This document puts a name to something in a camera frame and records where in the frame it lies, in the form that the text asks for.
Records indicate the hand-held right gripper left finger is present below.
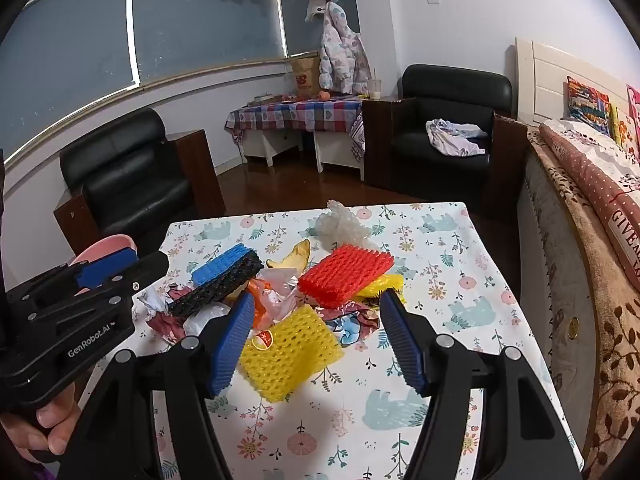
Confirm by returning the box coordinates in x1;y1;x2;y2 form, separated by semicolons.
57;291;257;480

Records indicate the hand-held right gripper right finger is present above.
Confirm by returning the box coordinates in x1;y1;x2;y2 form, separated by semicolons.
378;289;583;480

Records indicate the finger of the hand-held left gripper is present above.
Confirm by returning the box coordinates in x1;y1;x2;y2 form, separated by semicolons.
25;251;169;343
7;247;140;306

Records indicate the pink plastic bucket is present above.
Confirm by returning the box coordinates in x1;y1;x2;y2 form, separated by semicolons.
67;234;139;293

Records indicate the white paper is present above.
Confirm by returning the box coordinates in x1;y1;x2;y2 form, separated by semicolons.
182;304;235;341

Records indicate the orange plastic bag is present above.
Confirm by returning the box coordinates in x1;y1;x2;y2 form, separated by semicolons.
247;277;275;331

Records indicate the colourful printed paper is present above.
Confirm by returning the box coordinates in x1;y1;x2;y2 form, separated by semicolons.
320;305;388;347

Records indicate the black foam fruit net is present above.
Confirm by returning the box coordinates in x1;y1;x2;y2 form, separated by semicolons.
167;251;264;318

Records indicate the yellow snack wrapper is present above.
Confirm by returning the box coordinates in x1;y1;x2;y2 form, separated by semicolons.
357;274;405;312

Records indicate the red white wrapper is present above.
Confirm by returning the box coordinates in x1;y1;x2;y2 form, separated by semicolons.
298;244;394;309
135;280;193;345

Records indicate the translucent white plastic bag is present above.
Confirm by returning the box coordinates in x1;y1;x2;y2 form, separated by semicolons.
259;266;307;322

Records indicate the blue foam fruit net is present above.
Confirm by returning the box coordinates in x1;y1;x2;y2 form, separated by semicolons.
191;243;251;286

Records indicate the small banana peel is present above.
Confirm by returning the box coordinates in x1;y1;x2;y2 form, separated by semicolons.
266;240;312;274

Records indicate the clear plastic bag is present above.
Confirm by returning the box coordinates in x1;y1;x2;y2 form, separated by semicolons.
314;200;373;256

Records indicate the person's left hand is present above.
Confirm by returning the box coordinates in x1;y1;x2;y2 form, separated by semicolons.
0;392;83;465

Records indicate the floral bear print tablecloth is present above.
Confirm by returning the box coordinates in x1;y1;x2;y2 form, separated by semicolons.
75;202;585;480

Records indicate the black armchair with scuffed wood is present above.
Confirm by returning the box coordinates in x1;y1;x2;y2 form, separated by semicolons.
54;108;227;256

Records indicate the white desk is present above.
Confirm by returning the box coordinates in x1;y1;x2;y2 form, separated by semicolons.
241;129;365;181

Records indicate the brown floral bed blanket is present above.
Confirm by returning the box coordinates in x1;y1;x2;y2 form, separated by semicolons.
520;132;640;472

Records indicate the pale printed cloth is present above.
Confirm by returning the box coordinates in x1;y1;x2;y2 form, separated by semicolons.
425;118;488;156

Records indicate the pale flat object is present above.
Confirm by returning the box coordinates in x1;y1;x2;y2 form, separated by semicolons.
247;92;286;108

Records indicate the plaid tablecloth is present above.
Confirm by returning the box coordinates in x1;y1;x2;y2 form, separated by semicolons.
225;97;367;163

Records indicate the pink polka dot quilt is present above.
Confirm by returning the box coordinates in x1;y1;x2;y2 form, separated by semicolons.
537;122;640;292

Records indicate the black armchair holding cloth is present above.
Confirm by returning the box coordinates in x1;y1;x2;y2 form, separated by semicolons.
362;64;528;211

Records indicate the frosted window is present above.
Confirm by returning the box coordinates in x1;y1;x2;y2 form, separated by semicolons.
0;0;361;163

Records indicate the brown paper bag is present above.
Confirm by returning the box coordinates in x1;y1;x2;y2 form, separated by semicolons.
291;56;322;100

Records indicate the white floral bed sheet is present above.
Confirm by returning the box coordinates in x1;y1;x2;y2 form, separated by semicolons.
542;119;640;181

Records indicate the floral puffer jacket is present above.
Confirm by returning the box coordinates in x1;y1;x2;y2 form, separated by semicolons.
317;2;371;95

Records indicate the cream headboard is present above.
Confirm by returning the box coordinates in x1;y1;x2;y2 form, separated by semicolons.
515;36;635;128

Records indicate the colourful patterned pillow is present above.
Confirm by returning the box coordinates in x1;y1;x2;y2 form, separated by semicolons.
566;76;614;136

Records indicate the yellow patterned pillow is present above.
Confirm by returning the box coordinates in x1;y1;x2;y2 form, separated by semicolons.
611;106;640;162

